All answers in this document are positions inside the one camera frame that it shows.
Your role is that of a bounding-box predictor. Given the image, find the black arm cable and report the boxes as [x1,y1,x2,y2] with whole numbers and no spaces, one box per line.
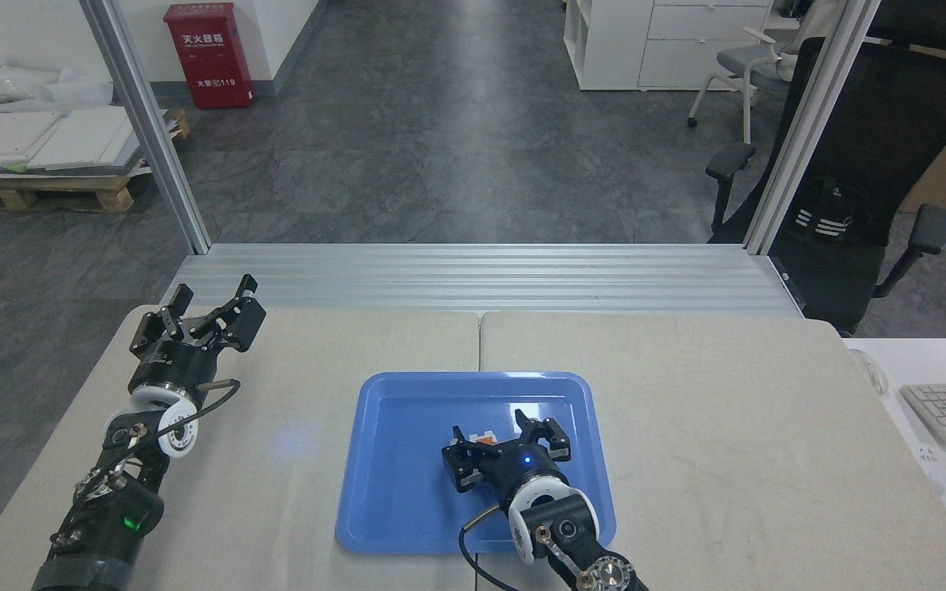
[172,378,242,433]
[457,504,523,591]

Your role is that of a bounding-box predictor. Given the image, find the silver aluminium post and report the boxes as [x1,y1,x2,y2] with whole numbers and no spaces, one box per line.
[79,0,213,255]
[742,0,883,256]

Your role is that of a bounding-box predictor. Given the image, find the blue plastic tray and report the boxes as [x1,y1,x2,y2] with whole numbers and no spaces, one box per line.
[335,371,618,555]

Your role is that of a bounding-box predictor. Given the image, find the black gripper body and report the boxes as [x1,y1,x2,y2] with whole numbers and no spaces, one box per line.
[478,440,572,509]
[128,339,217,396]

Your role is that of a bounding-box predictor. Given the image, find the white cabinet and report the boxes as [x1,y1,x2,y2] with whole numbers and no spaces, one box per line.
[563,0,774,92]

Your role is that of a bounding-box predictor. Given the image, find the white flat boards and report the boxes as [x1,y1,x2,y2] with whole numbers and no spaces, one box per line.
[0,105,170,176]

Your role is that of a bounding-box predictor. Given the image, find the white side desk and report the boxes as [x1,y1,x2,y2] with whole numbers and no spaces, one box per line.
[844,337,946,591]

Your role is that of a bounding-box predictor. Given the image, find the white grey office chair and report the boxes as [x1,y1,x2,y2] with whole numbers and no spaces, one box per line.
[687,27,802,145]

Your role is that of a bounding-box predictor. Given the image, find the red fire extinguisher box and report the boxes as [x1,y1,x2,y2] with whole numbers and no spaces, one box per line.
[163,2,255,111]

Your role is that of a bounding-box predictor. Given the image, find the wooden pallet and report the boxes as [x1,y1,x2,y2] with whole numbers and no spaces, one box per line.
[0,103,192,215]

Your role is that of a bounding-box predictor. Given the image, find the clear plastic packaging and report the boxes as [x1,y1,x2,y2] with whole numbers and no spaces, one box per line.
[0,45,114,113]

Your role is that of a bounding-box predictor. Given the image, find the silver aluminium rail platform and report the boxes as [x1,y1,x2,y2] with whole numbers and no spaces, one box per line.
[163,243,807,319]

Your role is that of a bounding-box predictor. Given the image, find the black office chair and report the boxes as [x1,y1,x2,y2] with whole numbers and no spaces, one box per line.
[704,0,946,336]

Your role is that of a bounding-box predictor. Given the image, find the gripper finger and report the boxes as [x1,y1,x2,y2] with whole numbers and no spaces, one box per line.
[130,283,195,357]
[513,410,573,461]
[189,275,268,354]
[441,424,491,494]

